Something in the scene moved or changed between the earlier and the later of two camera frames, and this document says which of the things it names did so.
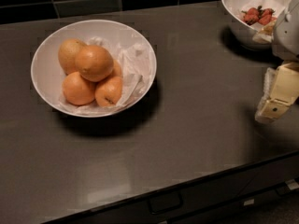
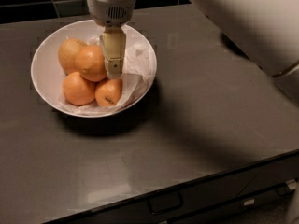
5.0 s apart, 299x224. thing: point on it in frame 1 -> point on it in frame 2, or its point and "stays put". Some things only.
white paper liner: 136,70 stays put
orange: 108,91 stays put
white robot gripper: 288,36 -> 109,10
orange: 93,63 stays put
